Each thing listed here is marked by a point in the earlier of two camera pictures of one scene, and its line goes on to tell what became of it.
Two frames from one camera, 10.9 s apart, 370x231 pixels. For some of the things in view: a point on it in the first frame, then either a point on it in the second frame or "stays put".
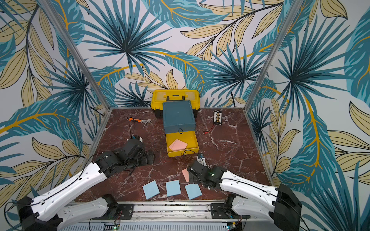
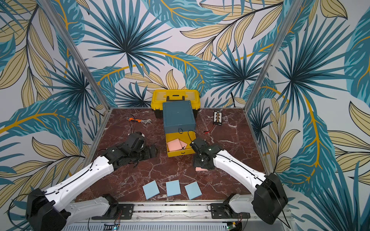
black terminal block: x=218 y=117 stays put
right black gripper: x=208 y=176 -> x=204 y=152
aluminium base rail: x=181 y=216 stays put
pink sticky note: x=185 y=173 -> x=174 y=145
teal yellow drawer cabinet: x=181 y=136 stays put
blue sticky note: x=193 y=191 stays put
